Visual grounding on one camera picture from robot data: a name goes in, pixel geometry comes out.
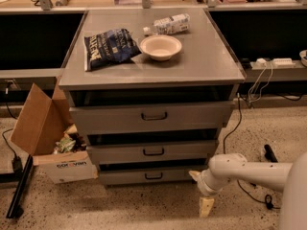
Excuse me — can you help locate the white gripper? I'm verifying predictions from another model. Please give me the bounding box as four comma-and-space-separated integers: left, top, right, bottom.
189, 170, 224, 218

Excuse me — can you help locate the grey bottom drawer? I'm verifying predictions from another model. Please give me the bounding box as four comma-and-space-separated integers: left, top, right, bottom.
99, 166, 206, 186

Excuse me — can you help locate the grey drawer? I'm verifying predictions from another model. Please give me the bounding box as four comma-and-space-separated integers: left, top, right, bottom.
99, 166, 206, 186
70, 102, 233, 135
87, 140, 218, 165

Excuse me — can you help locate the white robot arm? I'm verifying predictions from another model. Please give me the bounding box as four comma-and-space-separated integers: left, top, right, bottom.
189, 153, 307, 230

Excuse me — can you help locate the grey top drawer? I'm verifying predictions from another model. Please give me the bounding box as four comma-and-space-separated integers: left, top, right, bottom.
70, 102, 233, 135

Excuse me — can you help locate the grey middle drawer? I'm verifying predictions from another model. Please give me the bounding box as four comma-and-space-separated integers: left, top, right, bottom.
87, 140, 218, 165

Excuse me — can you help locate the grey drawer cabinet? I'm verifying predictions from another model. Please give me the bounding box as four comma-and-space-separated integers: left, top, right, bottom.
59, 8, 245, 185

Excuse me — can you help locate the open cardboard box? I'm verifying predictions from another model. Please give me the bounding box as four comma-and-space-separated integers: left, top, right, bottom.
11, 81, 98, 184

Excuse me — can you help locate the black table leg right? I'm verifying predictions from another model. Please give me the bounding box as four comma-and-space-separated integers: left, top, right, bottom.
264, 144, 278, 163

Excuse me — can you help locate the black table leg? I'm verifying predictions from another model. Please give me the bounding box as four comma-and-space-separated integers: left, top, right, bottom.
6, 155, 33, 219
264, 144, 278, 163

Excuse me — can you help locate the green snack packet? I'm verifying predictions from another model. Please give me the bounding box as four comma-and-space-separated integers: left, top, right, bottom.
54, 136, 76, 154

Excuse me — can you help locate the white charger plug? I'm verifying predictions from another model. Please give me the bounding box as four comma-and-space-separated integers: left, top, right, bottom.
256, 58, 267, 65

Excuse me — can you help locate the white paper bowl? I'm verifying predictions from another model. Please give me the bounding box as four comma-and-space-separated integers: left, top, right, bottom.
139, 35, 182, 61

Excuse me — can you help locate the white power strip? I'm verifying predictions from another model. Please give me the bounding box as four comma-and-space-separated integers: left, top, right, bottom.
272, 58, 295, 68

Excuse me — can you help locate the clear plastic water bottle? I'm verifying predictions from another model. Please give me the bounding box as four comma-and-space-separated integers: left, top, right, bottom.
143, 13, 190, 36

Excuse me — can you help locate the blue chip bag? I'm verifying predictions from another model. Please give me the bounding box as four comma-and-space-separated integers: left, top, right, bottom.
83, 29, 141, 72

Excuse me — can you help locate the black power adapter left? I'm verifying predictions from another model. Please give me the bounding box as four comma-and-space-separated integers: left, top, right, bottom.
12, 156, 22, 173

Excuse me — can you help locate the black table leg left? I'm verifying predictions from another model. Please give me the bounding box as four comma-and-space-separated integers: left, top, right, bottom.
6, 155, 33, 219

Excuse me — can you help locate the black cable right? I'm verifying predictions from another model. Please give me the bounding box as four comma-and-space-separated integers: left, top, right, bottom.
222, 93, 282, 211

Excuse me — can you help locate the white cables bundle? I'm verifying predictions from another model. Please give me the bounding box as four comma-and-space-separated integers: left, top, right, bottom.
247, 64, 274, 104

